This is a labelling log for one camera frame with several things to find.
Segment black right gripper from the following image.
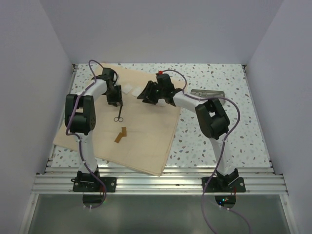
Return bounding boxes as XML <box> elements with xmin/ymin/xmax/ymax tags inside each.
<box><xmin>137</xmin><ymin>81</ymin><xmax>165</xmax><ymax>105</ymax></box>

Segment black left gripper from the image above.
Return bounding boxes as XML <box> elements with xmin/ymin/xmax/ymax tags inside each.
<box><xmin>105</xmin><ymin>84</ymin><xmax>123</xmax><ymax>107</ymax></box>

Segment steel scissors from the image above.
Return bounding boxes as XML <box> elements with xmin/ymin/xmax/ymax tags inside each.
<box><xmin>114</xmin><ymin>105</ymin><xmax>123</xmax><ymax>122</ymax></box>

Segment steel forceps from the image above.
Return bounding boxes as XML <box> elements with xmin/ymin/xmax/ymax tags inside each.
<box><xmin>195</xmin><ymin>91</ymin><xmax>220</xmax><ymax>98</ymax></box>

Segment steel tweezers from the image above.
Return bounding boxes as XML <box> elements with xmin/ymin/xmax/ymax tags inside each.
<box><xmin>192</xmin><ymin>90</ymin><xmax>223</xmax><ymax>97</ymax></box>

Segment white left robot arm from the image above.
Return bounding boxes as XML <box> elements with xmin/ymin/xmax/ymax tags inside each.
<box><xmin>64</xmin><ymin>68</ymin><xmax>123</xmax><ymax>192</ymax></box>

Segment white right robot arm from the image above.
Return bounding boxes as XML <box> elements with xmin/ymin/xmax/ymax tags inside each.
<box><xmin>137</xmin><ymin>72</ymin><xmax>239</xmax><ymax>192</ymax></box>

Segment brown indicator tape strip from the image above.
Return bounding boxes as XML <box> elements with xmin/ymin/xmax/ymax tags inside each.
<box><xmin>114</xmin><ymin>127</ymin><xmax>127</xmax><ymax>143</ymax></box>

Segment beige cloth drape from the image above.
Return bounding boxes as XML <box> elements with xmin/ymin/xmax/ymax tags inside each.
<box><xmin>54</xmin><ymin>64</ymin><xmax>180</xmax><ymax>176</ymax></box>

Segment metal instrument tray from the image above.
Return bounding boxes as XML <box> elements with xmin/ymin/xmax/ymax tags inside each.
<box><xmin>187</xmin><ymin>89</ymin><xmax>225</xmax><ymax>105</ymax></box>

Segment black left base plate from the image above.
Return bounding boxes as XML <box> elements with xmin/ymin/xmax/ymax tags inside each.
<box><xmin>71</xmin><ymin>176</ymin><xmax>117</xmax><ymax>193</ymax></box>

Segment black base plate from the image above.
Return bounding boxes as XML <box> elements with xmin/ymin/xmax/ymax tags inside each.
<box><xmin>201</xmin><ymin>176</ymin><xmax>246</xmax><ymax>193</ymax></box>
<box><xmin>71</xmin><ymin>176</ymin><xmax>117</xmax><ymax>193</ymax></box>

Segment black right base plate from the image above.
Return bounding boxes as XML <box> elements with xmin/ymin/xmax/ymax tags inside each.
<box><xmin>201</xmin><ymin>176</ymin><xmax>246</xmax><ymax>193</ymax></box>

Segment aluminium rail frame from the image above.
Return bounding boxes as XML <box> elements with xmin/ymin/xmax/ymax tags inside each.
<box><xmin>20</xmin><ymin>63</ymin><xmax>298</xmax><ymax>234</ymax></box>

